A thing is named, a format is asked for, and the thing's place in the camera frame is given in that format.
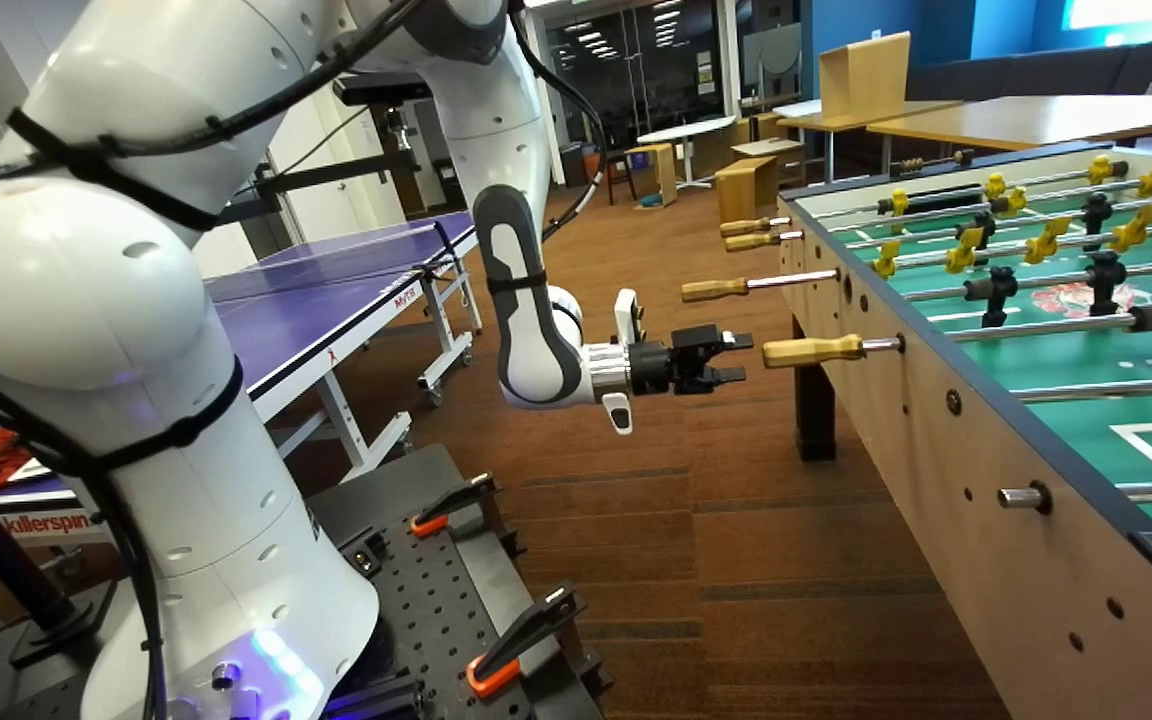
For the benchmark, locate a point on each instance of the rod with two black players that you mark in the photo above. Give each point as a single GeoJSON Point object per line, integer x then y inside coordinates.
{"type": "Point", "coordinates": [1109, 385]}

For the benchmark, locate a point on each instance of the white box with lettering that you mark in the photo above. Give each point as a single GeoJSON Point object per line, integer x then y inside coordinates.
{"type": "Point", "coordinates": [49, 527]}

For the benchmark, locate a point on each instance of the black metal stand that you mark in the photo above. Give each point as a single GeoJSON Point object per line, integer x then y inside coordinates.
{"type": "Point", "coordinates": [381, 90]}

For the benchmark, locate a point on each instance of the cardboard box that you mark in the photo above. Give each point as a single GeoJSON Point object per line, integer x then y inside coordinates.
{"type": "Point", "coordinates": [744, 186]}
{"type": "Point", "coordinates": [866, 76]}

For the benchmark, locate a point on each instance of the white round table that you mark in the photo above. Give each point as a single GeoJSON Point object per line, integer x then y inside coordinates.
{"type": "Point", "coordinates": [689, 128]}

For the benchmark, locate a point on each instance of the black clamp with orange tip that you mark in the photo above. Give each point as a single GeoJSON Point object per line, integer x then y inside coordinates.
{"type": "Point", "coordinates": [449, 505]}
{"type": "Point", "coordinates": [517, 644]}

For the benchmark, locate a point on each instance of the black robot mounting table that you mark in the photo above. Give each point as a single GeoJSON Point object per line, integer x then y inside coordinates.
{"type": "Point", "coordinates": [449, 601]}

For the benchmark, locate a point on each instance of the foosball table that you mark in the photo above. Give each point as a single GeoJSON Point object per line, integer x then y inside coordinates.
{"type": "Point", "coordinates": [1002, 601]}

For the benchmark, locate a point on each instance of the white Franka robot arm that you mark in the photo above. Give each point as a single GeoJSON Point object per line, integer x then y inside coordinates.
{"type": "Point", "coordinates": [80, 335]}

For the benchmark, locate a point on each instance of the light wooden table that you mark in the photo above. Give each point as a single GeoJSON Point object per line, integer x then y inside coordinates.
{"type": "Point", "coordinates": [817, 118]}
{"type": "Point", "coordinates": [1042, 122]}

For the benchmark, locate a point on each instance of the rod with five black players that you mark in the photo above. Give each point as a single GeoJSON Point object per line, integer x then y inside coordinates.
{"type": "Point", "coordinates": [998, 284]}

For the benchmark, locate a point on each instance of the bright window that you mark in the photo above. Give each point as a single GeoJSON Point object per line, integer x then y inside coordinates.
{"type": "Point", "coordinates": [1139, 14]}

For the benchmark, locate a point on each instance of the blue table tennis table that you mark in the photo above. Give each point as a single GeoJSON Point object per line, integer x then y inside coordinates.
{"type": "Point", "coordinates": [321, 284]}

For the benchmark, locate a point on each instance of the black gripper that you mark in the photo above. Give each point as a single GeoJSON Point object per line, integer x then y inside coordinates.
{"type": "Point", "coordinates": [680, 363]}

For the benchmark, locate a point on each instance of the rod with three black players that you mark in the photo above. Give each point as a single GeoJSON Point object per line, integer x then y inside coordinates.
{"type": "Point", "coordinates": [1098, 208]}
{"type": "Point", "coordinates": [1020, 496]}

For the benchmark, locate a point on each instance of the rod with five yellow players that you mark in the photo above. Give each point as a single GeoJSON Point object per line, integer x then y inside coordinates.
{"type": "Point", "coordinates": [1042, 241]}

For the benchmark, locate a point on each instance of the dark blue couch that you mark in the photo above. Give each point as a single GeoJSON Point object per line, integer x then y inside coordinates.
{"type": "Point", "coordinates": [1082, 69]}

